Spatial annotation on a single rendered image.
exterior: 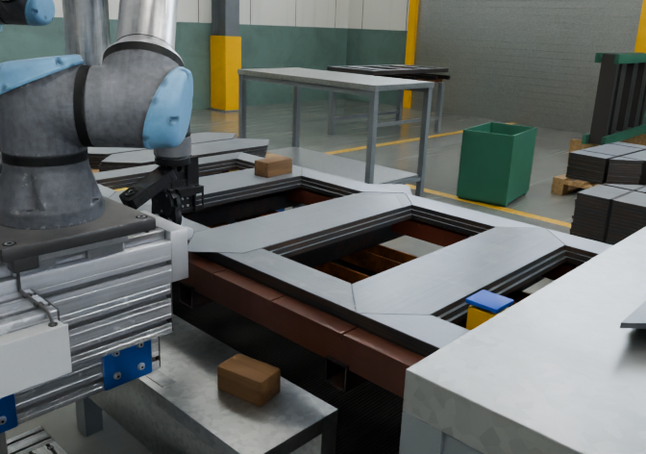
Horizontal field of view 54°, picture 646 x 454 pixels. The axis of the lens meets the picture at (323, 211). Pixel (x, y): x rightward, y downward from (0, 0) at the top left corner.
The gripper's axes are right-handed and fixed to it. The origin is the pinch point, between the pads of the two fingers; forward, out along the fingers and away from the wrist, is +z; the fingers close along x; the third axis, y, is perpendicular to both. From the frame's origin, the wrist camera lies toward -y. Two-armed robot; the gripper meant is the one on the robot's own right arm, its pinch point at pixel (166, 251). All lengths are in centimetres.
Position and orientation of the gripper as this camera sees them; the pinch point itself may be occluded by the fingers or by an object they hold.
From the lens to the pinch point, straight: 136.4
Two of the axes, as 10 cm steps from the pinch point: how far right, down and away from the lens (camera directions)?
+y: 6.9, -1.8, 7.0
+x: -7.2, -2.2, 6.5
